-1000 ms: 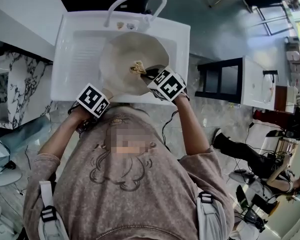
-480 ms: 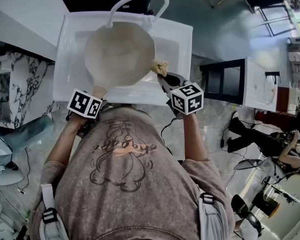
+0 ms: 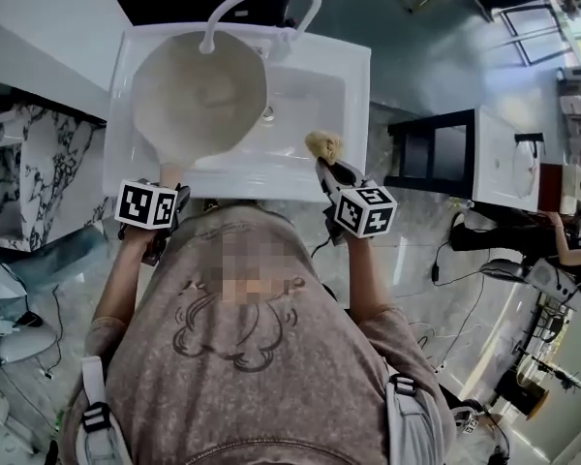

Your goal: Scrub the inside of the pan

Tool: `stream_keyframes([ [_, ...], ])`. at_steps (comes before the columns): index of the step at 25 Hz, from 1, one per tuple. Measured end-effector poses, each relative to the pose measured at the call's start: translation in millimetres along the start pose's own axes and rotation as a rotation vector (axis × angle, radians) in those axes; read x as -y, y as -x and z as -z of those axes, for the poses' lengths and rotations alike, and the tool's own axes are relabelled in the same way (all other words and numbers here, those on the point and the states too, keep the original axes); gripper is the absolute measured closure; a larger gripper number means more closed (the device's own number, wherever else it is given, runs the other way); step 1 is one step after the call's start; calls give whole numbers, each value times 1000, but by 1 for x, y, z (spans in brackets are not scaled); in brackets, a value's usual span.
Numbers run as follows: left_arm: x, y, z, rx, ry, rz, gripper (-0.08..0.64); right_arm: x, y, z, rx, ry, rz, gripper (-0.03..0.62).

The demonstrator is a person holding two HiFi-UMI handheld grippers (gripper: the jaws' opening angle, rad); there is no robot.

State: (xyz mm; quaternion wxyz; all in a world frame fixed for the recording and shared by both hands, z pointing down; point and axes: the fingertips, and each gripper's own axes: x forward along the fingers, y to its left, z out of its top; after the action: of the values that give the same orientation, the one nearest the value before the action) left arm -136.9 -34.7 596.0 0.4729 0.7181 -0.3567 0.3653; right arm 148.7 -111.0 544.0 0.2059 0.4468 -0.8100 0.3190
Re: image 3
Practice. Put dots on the white round stool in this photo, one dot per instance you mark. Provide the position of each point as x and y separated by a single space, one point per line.
24 344

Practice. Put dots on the small black faucet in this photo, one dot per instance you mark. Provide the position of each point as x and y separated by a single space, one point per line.
530 137

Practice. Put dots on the white rectangular sink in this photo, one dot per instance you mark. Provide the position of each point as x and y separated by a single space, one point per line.
310 100

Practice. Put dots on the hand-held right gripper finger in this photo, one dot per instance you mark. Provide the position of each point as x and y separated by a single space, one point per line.
351 170
327 177

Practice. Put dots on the person's left forearm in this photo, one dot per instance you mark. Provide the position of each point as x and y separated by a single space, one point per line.
121 279

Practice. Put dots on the yellow scrubbing sponge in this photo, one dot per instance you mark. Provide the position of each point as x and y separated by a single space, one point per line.
323 143

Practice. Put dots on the grey box device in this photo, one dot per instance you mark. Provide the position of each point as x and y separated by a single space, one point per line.
554 281

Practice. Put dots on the spare hand-held gripper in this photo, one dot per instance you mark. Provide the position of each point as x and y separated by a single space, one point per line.
469 423

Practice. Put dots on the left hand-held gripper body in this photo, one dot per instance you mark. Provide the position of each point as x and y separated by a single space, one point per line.
145 204

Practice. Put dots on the small white washbasin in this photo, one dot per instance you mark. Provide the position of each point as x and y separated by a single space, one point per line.
494 163

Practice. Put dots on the person's beige printed shirt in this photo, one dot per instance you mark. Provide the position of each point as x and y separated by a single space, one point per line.
271 381

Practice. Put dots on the metal sink drain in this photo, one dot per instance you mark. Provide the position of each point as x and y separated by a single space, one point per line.
268 113

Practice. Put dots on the person's right forearm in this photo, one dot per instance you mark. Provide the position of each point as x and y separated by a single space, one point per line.
365 274

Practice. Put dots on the black open cabinet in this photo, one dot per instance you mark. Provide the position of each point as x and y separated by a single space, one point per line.
416 148

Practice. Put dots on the red box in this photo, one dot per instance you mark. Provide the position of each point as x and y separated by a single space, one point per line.
553 187

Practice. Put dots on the white counter slab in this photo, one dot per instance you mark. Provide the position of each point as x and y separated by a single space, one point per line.
34 56

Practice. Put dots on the white curved faucet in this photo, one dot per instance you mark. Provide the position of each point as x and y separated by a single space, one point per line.
208 44

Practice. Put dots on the marble patterned cabinet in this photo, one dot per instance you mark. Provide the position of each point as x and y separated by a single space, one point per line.
43 182

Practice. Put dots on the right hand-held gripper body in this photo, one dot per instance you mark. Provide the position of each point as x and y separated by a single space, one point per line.
365 211

